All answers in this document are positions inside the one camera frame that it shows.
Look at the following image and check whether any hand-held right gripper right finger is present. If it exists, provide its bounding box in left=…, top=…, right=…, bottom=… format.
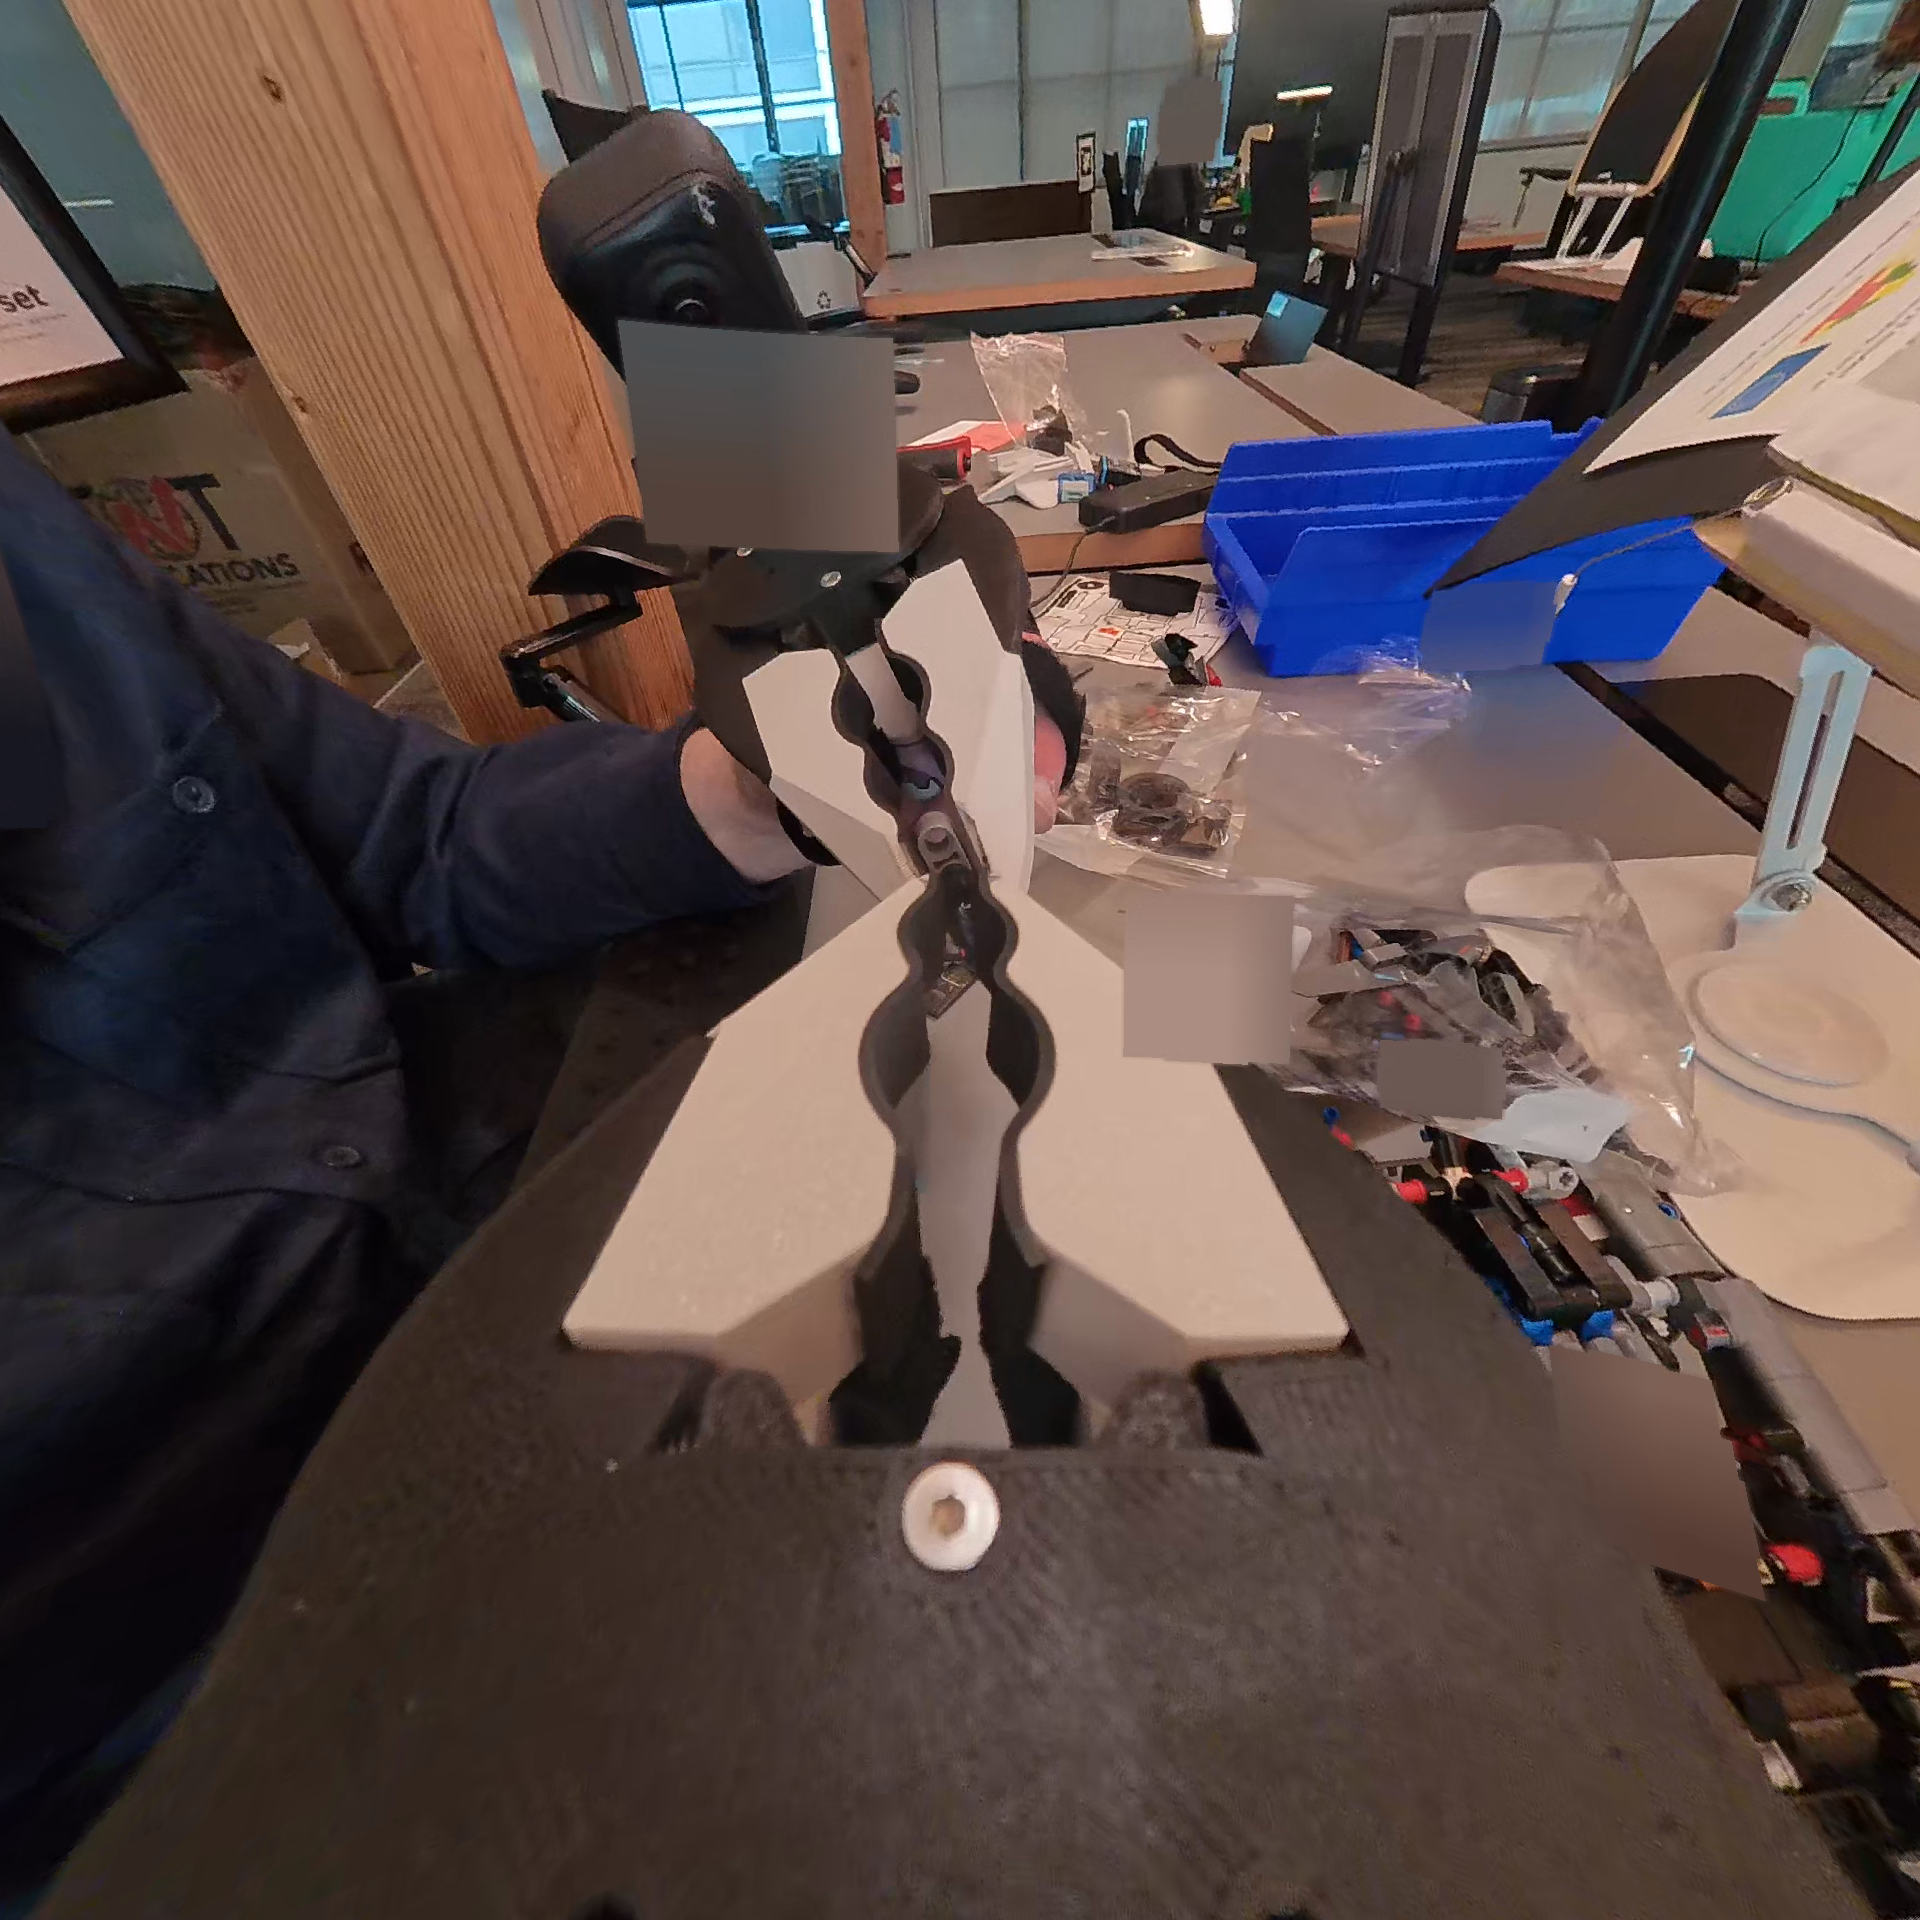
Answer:
left=1000, top=881, right=1350, bottom=1411

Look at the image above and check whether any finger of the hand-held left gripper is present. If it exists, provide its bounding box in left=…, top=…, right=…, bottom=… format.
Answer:
left=738, top=648, right=922, bottom=902
left=895, top=563, right=1046, bottom=903

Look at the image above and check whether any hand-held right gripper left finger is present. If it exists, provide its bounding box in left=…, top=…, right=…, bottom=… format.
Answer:
left=560, top=886, right=922, bottom=1419

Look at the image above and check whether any white lego axle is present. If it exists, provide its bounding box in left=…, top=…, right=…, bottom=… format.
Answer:
left=850, top=643, right=933, bottom=761

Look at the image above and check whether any grey lego connector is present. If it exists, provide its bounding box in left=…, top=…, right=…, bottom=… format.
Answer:
left=898, top=816, right=994, bottom=1024

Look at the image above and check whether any clear bag of grey parts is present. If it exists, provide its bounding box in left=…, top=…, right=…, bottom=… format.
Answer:
left=1285, top=861, right=1739, bottom=1196

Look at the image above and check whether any person's left forearm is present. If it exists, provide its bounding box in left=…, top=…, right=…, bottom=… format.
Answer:
left=196, top=595, right=782, bottom=981

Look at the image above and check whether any partly built lego car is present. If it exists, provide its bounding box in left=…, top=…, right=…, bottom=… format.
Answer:
left=1324, top=1109, right=1920, bottom=1806

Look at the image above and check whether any person's left hand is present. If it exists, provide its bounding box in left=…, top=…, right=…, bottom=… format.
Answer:
left=673, top=724, right=1080, bottom=886

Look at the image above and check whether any white sticker sheet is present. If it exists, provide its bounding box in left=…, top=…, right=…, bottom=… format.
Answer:
left=1033, top=576, right=1236, bottom=668

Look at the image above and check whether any clear bag of black parts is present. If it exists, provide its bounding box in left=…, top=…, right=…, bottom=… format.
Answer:
left=1046, top=687, right=1256, bottom=881

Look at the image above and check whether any black power adapter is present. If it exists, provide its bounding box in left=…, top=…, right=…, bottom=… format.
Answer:
left=1080, top=478, right=1222, bottom=532

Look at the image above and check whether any black office chair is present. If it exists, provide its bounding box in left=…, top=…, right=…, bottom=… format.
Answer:
left=501, top=85, right=706, bottom=724

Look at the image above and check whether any wooden pillar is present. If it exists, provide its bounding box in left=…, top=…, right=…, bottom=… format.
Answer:
left=65, top=0, right=700, bottom=741

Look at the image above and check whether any small clear bag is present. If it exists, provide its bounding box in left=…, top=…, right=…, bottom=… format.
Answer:
left=972, top=333, right=1080, bottom=444

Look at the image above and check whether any light wooden desk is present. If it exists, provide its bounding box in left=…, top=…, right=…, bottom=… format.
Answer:
left=862, top=233, right=1256, bottom=323

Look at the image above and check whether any blue plastic bin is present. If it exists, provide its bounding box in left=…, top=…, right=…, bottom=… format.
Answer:
left=1199, top=415, right=1729, bottom=687

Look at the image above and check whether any open grey laptop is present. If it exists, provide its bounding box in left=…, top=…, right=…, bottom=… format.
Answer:
left=1247, top=289, right=1334, bottom=377

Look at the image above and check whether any printed cardboard box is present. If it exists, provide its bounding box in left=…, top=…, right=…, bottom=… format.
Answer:
left=29, top=362, right=424, bottom=679

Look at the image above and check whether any white wooden book stand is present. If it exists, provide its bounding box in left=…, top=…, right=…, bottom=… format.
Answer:
left=1461, top=478, right=1920, bottom=1326

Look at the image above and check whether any black white tag sign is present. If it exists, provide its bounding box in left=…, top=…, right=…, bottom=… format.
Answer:
left=0, top=114, right=184, bottom=436

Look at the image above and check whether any black metal pole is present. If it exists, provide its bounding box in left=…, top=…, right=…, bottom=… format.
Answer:
left=1568, top=0, right=1815, bottom=435

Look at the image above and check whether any printed paper sheet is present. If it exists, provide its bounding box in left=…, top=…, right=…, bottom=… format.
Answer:
left=1590, top=175, right=1920, bottom=479

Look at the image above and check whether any white instruction booklet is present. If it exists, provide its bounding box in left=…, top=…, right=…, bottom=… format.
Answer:
left=1765, top=384, right=1920, bottom=549

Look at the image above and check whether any page holder cord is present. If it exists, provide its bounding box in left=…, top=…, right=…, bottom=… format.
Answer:
left=1551, top=479, right=1794, bottom=621

